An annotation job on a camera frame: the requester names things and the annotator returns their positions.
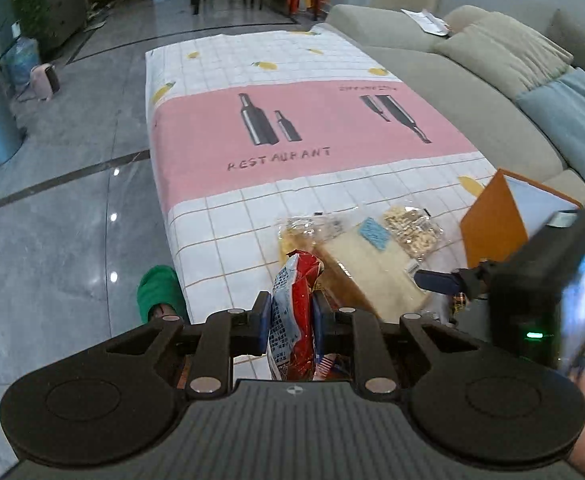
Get bagged sliced bread loaf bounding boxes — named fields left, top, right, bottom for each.
left=314, top=229, right=429, bottom=323

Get orange cardboard storage box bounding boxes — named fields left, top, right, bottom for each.
left=459, top=169, right=582, bottom=268

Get clear bag yellow snacks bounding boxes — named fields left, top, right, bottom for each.
left=276, top=214, right=344, bottom=264

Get red white snack bag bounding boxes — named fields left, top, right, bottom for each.
left=266, top=250, right=335, bottom=382

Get clear bag of peanuts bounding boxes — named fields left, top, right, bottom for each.
left=382, top=206, right=443, bottom=261

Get green slipper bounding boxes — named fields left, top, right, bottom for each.
left=136, top=266, right=189, bottom=323

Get beige fabric sofa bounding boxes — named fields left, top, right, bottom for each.
left=325, top=4, right=585, bottom=202

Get light blue cushion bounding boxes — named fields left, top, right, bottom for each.
left=515, top=68, right=585, bottom=181

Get beige cushion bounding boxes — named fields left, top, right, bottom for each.
left=433, top=6, right=573, bottom=101

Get pink white patterned tablecloth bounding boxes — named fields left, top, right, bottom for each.
left=145, top=25, right=494, bottom=323

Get grey cushion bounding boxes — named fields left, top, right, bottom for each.
left=544, top=8, right=585, bottom=82

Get papers on sofa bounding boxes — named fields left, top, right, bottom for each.
left=402, top=9, right=451, bottom=37

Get pink small heater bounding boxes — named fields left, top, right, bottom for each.
left=30, top=63, right=60, bottom=101

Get blue water jug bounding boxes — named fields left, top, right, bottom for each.
left=2, top=37, right=41, bottom=90

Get dark cabinet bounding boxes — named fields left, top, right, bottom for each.
left=38, top=0, right=87, bottom=53

